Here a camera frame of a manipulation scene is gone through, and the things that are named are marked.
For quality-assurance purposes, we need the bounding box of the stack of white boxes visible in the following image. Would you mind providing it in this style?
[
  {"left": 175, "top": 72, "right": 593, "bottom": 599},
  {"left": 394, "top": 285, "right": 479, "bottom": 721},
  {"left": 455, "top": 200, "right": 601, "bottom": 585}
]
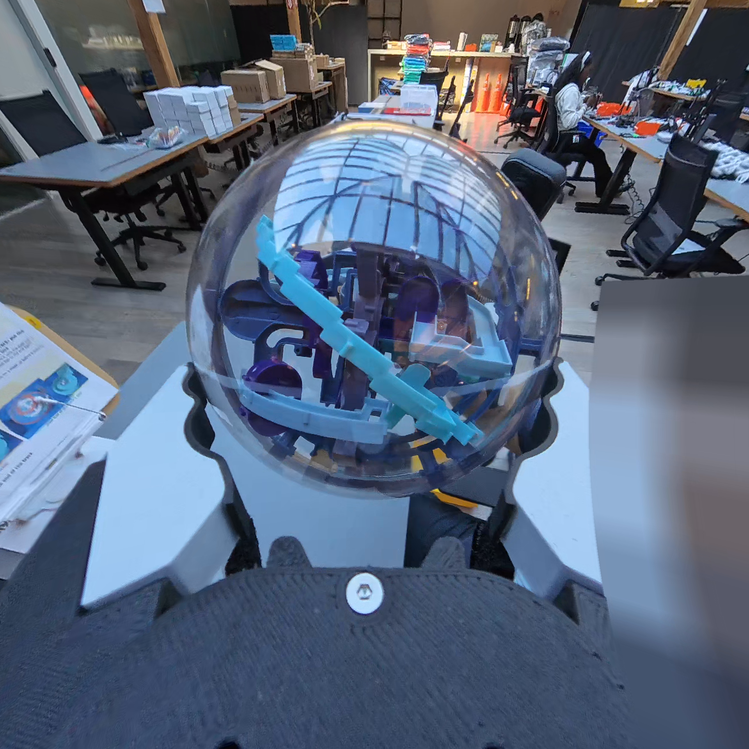
[{"left": 143, "top": 85, "right": 236, "bottom": 139}]

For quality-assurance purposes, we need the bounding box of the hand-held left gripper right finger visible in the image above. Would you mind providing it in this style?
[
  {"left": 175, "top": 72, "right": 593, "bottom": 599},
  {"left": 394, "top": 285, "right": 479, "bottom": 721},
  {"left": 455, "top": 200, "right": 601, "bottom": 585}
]
[{"left": 471, "top": 362, "right": 603, "bottom": 598}]

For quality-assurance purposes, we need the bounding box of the clear plastic maze ball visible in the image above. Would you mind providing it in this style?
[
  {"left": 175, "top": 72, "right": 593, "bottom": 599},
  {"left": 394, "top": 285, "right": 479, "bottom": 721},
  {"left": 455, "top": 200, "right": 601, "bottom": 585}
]
[{"left": 185, "top": 119, "right": 563, "bottom": 499}]

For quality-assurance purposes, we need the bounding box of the grey work table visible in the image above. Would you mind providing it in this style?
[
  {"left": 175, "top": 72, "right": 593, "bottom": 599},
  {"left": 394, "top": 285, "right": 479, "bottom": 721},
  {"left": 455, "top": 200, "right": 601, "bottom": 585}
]
[{"left": 0, "top": 131, "right": 211, "bottom": 291}]

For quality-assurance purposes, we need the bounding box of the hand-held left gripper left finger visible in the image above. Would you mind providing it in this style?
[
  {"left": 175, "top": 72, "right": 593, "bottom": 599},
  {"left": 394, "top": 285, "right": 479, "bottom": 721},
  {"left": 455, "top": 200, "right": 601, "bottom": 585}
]
[{"left": 79, "top": 363, "right": 258, "bottom": 606}]

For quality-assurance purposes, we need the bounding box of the black mesh office chair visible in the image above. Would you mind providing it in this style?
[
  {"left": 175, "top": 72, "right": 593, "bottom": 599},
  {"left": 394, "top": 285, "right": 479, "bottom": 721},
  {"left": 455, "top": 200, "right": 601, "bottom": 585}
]
[{"left": 594, "top": 133, "right": 749, "bottom": 289}]

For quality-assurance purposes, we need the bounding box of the printed instruction sheet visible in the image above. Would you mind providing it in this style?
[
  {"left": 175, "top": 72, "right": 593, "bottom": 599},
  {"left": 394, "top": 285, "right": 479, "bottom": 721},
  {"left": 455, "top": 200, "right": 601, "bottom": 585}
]
[{"left": 0, "top": 303, "right": 119, "bottom": 552}]

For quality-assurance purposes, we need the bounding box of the cardboard box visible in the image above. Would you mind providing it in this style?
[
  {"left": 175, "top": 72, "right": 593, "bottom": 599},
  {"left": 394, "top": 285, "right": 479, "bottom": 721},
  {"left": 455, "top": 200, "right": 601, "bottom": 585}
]
[
  {"left": 253, "top": 59, "right": 289, "bottom": 100},
  {"left": 220, "top": 68, "right": 271, "bottom": 104}
]

